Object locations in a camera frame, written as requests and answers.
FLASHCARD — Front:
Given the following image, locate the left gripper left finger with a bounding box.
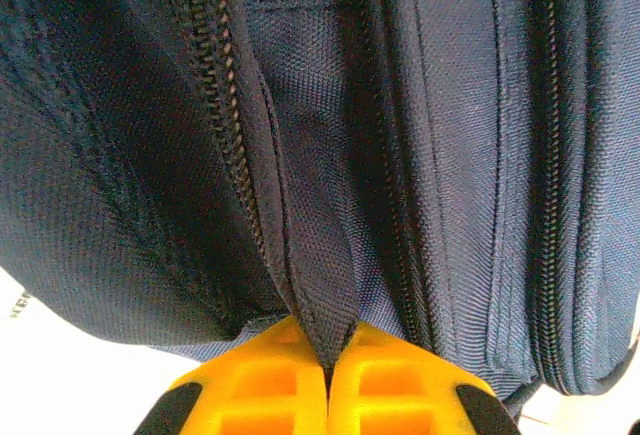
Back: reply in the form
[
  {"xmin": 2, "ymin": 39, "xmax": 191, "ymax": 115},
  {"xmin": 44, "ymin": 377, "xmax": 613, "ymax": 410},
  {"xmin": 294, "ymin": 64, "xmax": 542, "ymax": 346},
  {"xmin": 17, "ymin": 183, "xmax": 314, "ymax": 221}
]
[{"xmin": 132, "ymin": 315, "xmax": 329, "ymax": 435}]

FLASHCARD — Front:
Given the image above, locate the navy blue backpack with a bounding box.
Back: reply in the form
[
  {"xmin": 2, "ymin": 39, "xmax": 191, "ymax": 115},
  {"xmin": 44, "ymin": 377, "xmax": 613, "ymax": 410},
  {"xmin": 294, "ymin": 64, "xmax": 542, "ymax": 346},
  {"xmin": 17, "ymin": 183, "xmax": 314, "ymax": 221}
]
[{"xmin": 0, "ymin": 0, "xmax": 640, "ymax": 406}]

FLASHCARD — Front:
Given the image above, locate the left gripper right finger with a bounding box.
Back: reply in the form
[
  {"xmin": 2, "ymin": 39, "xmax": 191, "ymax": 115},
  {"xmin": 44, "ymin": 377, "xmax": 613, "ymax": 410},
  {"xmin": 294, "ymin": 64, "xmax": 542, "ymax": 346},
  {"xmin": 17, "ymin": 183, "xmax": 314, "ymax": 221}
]
[{"xmin": 328, "ymin": 322, "xmax": 524, "ymax": 435}]

